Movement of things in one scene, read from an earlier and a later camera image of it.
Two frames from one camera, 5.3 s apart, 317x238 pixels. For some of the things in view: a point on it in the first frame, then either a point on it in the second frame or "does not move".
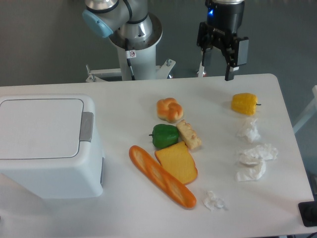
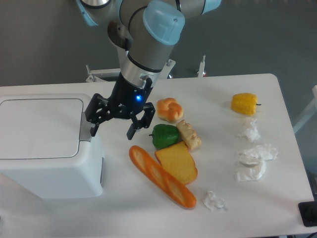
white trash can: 48,147 does not move
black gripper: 224,20 -> 128,100
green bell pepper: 164,136 does not move
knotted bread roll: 169,109 does not move
